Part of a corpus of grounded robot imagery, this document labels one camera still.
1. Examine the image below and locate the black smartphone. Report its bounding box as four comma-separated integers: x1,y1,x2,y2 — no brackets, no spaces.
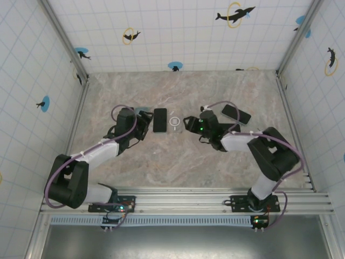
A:
153,107,168,134
220,104,252,126

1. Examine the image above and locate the clear phone case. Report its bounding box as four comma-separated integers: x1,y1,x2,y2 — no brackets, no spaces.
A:
167,108,185,135

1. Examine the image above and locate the green circuit board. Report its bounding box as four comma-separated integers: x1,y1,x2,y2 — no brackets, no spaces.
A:
250,213,271,230
101,207,128,230

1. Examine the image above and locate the grey metal panel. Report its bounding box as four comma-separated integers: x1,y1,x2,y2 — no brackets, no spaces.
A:
40,225,332,259

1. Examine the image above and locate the purple cable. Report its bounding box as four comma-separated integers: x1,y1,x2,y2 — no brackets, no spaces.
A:
206,101,307,231
44,105,137,230

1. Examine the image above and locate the aluminium side rail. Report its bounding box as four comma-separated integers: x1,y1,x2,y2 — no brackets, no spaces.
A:
275,71,318,193
53,78,91,193

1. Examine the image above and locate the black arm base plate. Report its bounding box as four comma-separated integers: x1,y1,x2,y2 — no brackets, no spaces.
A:
88,194,137,214
230,194,281,213

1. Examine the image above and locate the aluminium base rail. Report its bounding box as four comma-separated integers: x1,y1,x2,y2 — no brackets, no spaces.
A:
39,187,335,216

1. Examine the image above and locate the slotted cable duct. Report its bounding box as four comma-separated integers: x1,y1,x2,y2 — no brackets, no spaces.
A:
50,215,270,227

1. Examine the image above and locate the aluminium frame post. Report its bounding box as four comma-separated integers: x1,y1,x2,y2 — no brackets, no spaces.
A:
37,0,90,83
24,214,52,259
275,0,326,78
319,214,345,259

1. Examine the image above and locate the whale dolphin ring sticker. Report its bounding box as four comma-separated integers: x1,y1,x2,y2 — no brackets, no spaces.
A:
215,2,256,29

